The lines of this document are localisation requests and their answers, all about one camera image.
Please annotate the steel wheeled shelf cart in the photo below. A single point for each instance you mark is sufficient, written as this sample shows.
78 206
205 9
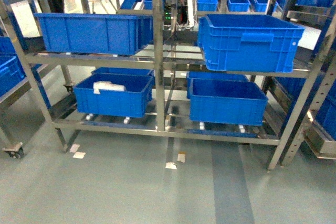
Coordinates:
14 83

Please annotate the blue crate lower left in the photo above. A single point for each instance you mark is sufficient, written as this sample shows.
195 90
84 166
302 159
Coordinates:
131 102

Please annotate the blue crate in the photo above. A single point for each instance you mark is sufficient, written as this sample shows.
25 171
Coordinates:
126 71
131 102
227 102
212 76
253 43
96 33

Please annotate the blue crate rear left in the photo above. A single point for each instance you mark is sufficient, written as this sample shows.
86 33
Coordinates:
126 71

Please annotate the blue crate rear right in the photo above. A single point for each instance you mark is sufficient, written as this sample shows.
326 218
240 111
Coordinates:
212 76

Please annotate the blue crate lower right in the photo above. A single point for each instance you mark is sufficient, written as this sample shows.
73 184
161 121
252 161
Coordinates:
227 102

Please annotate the white foam packing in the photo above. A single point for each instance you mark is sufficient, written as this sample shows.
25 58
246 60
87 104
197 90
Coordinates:
106 85

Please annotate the blue crate upper right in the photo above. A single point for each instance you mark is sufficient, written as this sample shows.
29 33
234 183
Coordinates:
253 43

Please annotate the steel flow rack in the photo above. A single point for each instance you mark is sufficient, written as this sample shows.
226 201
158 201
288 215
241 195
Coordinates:
171 118

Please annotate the blue crate upper left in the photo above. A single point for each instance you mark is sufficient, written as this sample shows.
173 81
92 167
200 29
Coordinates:
96 33

